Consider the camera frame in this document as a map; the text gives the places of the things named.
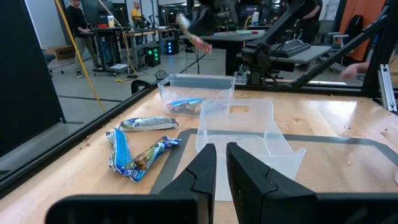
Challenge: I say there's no orange panel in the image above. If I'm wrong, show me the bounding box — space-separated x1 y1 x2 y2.
338 0 389 62

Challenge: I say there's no person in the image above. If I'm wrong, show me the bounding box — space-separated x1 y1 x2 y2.
298 0 324 44
129 1 144 24
64 0 102 78

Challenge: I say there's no grey green granola bar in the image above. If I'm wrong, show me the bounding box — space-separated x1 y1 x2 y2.
118 116 180 132

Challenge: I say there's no black frame workbench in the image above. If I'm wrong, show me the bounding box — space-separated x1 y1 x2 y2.
88 26 175 77

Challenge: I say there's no person's hand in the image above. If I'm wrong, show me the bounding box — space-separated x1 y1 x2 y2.
338 61 371 80

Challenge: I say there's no black office chair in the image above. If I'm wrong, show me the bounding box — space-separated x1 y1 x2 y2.
341 14 364 47

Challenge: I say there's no grey-bordered silicone baking mat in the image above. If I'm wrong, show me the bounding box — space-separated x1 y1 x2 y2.
150 128 398 224

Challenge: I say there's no black office table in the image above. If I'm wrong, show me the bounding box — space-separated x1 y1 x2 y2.
178 29 271 77

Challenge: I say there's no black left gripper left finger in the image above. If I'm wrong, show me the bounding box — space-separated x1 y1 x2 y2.
45 142 218 224

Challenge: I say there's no black partition panel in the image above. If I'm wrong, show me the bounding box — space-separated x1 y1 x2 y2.
0 0 66 158

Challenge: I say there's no red blue granola bar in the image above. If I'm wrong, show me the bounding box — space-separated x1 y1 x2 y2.
167 105 203 117
176 12 213 54
166 97 206 110

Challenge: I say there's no computer with blue lights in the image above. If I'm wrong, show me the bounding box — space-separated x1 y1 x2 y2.
164 39 180 56

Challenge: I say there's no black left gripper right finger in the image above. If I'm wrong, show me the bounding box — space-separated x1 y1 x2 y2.
226 142 398 224

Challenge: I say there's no cardboard box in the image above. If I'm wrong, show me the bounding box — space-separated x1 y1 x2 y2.
43 45 75 62

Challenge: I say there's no dark blue granola bar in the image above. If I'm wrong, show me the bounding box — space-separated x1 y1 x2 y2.
123 135 182 184

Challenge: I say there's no clear plastic bin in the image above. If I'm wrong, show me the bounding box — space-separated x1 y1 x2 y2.
157 73 236 118
195 98 307 202

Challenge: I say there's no silver aluminium extrusion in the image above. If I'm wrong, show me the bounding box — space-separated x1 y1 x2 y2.
377 63 398 113

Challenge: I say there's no grey desk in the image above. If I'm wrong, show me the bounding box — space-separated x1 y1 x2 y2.
269 45 333 73

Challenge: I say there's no black backlit keyboard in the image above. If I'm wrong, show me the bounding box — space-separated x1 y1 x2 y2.
269 42 312 58

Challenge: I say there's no computer with green lights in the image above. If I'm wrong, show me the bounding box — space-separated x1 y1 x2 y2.
144 45 162 68

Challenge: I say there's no yellow hanging cable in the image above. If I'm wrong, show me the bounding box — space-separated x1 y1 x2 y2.
54 0 106 113

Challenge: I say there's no bright blue granola bar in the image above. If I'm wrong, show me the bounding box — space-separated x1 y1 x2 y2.
105 127 134 174

